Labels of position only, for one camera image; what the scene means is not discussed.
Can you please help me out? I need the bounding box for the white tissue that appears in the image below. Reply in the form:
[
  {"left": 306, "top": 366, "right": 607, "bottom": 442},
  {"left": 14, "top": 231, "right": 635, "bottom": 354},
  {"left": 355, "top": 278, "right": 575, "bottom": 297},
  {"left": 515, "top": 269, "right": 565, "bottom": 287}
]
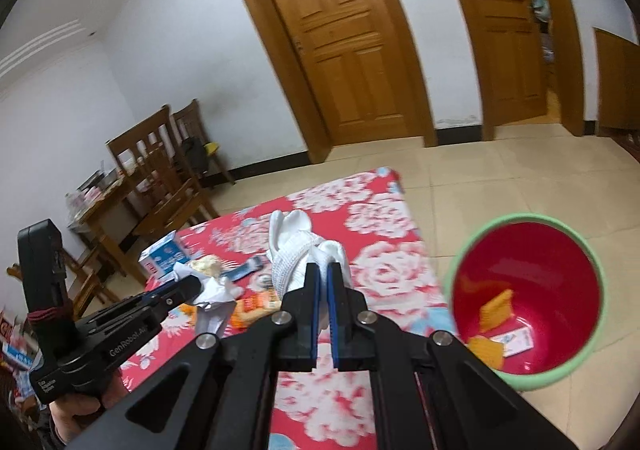
[{"left": 174, "top": 262, "right": 244, "bottom": 305}]

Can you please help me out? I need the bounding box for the rear wooden chair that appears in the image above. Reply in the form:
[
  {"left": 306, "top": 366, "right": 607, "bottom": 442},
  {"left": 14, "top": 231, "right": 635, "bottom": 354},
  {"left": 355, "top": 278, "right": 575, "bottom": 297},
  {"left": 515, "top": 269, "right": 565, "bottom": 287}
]
[{"left": 172, "top": 98, "right": 235, "bottom": 184}]

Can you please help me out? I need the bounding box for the wooden dining table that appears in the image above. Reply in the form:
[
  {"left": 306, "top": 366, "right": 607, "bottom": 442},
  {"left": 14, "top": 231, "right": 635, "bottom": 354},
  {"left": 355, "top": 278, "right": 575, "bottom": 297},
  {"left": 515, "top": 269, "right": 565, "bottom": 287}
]
[{"left": 65, "top": 168, "right": 149, "bottom": 285}]

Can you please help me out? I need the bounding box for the closed wooden door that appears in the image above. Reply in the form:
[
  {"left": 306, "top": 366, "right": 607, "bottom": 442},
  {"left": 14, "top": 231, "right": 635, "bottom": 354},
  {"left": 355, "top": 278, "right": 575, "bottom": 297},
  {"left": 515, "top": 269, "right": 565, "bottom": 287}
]
[{"left": 273, "top": 0, "right": 420, "bottom": 144}]

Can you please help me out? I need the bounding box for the cream paper ball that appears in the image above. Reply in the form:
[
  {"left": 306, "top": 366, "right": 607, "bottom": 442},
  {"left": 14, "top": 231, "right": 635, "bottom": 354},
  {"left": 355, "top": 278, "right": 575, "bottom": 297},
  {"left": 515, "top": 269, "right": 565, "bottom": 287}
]
[{"left": 189, "top": 255, "right": 224, "bottom": 278}]

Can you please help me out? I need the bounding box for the red bin green rim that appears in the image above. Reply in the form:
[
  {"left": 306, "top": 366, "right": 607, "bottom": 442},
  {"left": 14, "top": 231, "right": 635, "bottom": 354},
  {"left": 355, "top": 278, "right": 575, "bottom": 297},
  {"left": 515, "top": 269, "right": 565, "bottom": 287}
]
[{"left": 442, "top": 213, "right": 608, "bottom": 392}]

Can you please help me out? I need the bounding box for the red floral tablecloth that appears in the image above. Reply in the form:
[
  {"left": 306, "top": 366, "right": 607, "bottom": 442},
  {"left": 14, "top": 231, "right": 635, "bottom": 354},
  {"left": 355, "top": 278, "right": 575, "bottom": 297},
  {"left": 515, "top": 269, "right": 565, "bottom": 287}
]
[{"left": 117, "top": 166, "right": 457, "bottom": 450}]

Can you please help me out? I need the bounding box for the wooden chair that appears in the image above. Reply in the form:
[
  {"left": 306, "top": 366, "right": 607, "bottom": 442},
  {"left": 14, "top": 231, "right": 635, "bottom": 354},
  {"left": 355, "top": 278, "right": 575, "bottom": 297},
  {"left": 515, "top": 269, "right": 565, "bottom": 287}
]
[
  {"left": 172, "top": 98, "right": 235, "bottom": 184},
  {"left": 106, "top": 104, "right": 219, "bottom": 242}
]

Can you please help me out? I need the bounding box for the white cloth glove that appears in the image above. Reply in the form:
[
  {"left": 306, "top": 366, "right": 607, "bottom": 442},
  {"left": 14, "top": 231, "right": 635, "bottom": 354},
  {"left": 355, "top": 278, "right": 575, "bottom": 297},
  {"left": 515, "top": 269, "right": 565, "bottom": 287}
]
[{"left": 267, "top": 210, "right": 352, "bottom": 330}]

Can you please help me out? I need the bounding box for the blue toy skateboard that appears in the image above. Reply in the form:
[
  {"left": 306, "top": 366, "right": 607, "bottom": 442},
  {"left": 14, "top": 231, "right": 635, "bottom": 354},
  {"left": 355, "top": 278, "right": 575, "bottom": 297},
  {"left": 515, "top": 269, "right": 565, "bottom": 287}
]
[{"left": 220, "top": 255, "right": 268, "bottom": 282}]

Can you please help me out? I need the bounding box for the orange snack wrapper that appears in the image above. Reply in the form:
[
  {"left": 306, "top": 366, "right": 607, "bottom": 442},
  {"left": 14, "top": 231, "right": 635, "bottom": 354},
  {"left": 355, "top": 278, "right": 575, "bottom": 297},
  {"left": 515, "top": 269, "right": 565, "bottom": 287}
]
[{"left": 179, "top": 290, "right": 281, "bottom": 336}]

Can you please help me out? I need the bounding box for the open wooden door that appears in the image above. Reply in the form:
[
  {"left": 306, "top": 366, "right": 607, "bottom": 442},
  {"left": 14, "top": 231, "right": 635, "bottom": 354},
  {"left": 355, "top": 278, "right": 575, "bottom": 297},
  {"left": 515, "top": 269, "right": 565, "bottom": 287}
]
[{"left": 459, "top": 0, "right": 547, "bottom": 140}]

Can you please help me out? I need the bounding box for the left hand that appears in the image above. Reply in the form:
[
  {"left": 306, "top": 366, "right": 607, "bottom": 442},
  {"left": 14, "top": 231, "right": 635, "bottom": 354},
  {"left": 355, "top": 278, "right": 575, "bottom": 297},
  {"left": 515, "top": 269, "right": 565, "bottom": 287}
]
[{"left": 49, "top": 371, "right": 128, "bottom": 446}]

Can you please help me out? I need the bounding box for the front wooden chair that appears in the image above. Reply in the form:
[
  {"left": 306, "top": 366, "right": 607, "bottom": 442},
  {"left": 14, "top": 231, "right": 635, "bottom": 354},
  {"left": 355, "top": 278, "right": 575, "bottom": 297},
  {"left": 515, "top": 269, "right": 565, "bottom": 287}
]
[{"left": 106, "top": 104, "right": 219, "bottom": 242}]

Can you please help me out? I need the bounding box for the low wooden cabinet door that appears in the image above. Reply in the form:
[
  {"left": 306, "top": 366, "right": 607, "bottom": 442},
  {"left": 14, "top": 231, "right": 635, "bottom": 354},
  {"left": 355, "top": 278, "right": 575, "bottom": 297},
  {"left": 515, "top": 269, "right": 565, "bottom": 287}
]
[{"left": 594, "top": 28, "right": 640, "bottom": 136}]

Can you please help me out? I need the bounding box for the white box in bin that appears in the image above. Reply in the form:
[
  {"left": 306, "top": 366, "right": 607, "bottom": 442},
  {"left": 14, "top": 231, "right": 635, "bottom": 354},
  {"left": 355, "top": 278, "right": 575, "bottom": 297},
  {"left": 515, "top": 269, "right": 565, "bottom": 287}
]
[{"left": 490, "top": 326, "right": 534, "bottom": 358}]

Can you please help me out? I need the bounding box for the blue white milk carton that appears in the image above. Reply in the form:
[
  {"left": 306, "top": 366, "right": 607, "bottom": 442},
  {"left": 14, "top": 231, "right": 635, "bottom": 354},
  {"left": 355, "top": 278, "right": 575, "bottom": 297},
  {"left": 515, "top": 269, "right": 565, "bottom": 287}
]
[{"left": 139, "top": 230, "right": 191, "bottom": 279}]

